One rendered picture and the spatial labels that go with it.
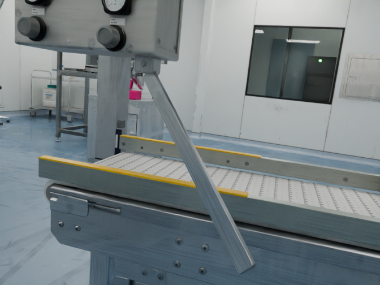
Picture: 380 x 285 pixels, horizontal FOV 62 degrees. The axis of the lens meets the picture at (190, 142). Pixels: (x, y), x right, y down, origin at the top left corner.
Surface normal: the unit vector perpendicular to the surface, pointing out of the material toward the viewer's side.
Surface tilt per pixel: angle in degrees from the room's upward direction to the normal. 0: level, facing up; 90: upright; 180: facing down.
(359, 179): 90
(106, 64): 90
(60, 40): 90
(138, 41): 90
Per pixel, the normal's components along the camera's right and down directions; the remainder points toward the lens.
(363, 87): -0.36, 0.14
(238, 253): -0.76, 0.00
